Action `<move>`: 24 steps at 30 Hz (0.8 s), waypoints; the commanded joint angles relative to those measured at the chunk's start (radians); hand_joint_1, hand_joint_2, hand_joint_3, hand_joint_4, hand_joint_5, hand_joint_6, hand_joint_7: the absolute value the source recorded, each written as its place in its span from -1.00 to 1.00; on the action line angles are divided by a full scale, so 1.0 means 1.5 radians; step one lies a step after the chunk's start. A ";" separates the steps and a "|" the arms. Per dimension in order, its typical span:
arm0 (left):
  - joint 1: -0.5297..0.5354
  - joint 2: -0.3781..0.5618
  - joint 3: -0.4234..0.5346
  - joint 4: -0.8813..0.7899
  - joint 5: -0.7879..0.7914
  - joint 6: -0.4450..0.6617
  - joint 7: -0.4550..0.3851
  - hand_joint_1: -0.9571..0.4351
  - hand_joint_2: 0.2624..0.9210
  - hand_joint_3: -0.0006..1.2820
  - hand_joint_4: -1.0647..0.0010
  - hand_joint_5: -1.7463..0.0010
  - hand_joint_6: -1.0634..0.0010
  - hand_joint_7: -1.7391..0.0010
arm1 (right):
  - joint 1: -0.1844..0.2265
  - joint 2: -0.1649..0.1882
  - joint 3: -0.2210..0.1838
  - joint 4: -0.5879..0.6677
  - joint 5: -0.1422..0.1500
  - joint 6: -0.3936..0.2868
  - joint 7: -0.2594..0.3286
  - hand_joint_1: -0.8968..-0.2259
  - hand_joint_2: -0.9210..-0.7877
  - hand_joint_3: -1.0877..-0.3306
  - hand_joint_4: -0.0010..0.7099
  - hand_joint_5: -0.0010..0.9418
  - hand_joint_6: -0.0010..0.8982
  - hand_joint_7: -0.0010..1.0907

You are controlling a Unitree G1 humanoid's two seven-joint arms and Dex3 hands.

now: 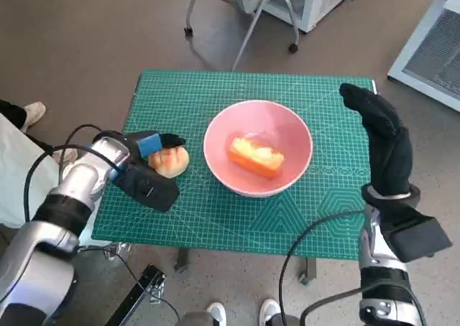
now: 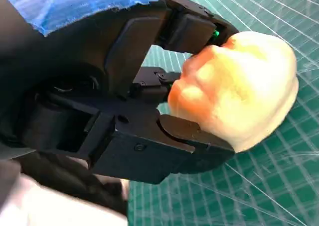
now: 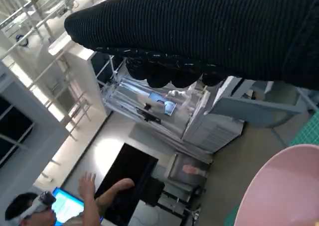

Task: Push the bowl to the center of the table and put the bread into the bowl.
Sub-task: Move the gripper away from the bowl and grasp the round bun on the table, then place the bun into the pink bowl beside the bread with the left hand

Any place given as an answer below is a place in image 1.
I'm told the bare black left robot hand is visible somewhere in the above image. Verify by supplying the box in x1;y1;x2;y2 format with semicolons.
124;130;188;162

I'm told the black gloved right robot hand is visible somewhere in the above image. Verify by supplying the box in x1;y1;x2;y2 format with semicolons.
339;83;415;200

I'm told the round toy bread roll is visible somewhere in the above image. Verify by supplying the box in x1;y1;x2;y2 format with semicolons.
148;144;190;178

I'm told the rectangular toy bread loaf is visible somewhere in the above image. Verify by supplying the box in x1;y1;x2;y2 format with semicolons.
228;136;285;178

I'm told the pink bowl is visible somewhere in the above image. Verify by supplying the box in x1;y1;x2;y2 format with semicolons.
203;101;313;198

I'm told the person's foot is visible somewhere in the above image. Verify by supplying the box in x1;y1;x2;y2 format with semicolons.
259;298;283;326
52;149;78;169
207;302;227;326
21;101;47;128

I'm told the green cutting mat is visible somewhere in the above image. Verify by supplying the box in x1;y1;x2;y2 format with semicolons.
91;69;378;261

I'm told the grey-white cabinet with mesh panel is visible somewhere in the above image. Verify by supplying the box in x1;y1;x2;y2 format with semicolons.
387;0;460;112

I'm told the metal table leg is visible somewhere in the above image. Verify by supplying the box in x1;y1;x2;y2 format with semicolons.
298;256;318;284
174;247;190;272

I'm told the person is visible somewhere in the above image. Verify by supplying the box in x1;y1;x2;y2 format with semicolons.
0;99;78;230

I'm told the black metal stand bar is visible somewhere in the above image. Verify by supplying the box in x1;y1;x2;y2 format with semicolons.
106;264;168;326

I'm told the grey metal pole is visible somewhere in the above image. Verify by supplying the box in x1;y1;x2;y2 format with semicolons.
231;0;280;72

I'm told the white cabinet with mesh panel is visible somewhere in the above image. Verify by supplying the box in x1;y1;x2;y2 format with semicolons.
236;0;364;34

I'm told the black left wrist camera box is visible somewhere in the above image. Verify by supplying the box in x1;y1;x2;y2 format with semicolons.
114;160;180;213

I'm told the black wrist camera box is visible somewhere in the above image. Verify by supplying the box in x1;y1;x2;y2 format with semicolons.
380;207;453;264
114;160;180;213

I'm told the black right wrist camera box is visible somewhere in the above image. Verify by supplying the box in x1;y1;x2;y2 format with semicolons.
380;207;453;264

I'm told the long black arm cable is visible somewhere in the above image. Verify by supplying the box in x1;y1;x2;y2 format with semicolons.
278;210;364;326

